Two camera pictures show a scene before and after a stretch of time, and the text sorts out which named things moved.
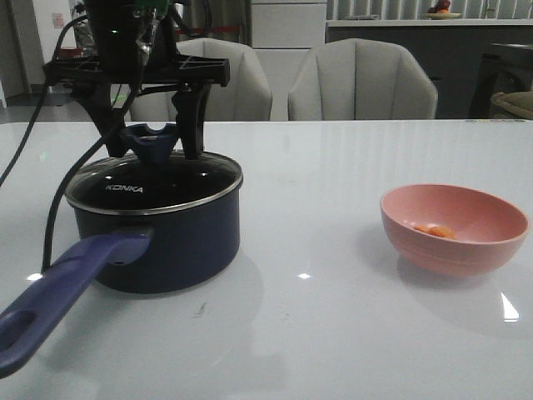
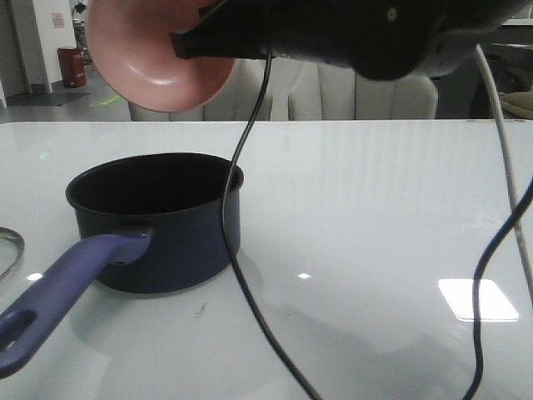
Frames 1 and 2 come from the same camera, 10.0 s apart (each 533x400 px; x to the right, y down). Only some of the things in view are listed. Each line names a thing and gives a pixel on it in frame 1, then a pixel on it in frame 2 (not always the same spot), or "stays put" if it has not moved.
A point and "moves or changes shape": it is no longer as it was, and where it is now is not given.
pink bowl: [453, 230] moves or changes shape
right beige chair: [361, 79] stays put
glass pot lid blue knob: [151, 145] to [7, 232]
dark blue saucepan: [141, 228] stays put
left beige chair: [247, 97] stays put
